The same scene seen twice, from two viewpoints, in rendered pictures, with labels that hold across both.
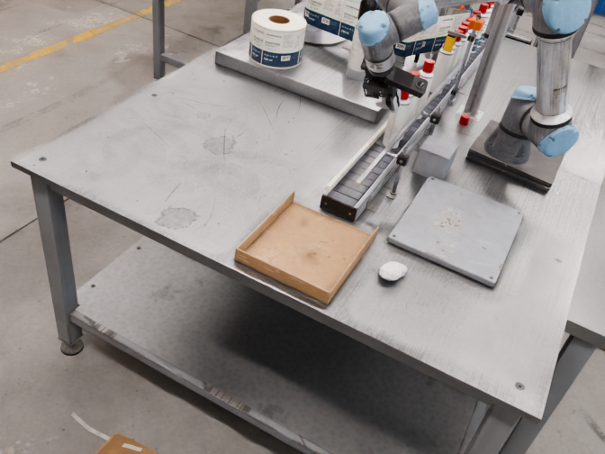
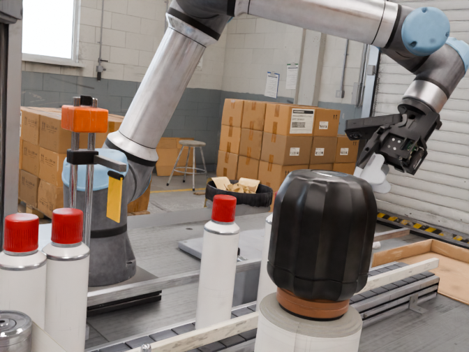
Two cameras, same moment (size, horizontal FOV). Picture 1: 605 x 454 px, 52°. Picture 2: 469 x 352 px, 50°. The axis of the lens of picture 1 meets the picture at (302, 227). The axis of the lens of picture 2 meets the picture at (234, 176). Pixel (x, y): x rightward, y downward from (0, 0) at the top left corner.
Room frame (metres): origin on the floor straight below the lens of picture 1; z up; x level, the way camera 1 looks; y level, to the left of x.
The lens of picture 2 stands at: (2.56, 0.00, 1.24)
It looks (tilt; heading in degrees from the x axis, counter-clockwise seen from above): 10 degrees down; 206
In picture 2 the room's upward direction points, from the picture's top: 6 degrees clockwise
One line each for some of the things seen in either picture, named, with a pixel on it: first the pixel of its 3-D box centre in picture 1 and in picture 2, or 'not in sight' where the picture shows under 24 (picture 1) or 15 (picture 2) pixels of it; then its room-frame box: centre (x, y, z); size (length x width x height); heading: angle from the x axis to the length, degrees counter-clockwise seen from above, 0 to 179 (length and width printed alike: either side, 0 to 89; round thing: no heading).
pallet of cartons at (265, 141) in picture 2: not in sight; (287, 163); (-2.09, -1.68, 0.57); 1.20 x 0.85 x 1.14; 159
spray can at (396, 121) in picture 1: (397, 116); not in sight; (1.71, -0.23, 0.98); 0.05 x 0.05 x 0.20
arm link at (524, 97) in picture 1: (528, 109); (97, 186); (1.83, -0.64, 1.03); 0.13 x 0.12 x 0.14; 22
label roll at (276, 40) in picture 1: (276, 38); not in sight; (2.21, 0.21, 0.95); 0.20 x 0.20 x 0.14
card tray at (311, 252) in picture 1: (309, 242); (450, 267); (1.22, -0.02, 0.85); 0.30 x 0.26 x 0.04; 158
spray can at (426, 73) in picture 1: (421, 89); (218, 265); (1.93, -0.31, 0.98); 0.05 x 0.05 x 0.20
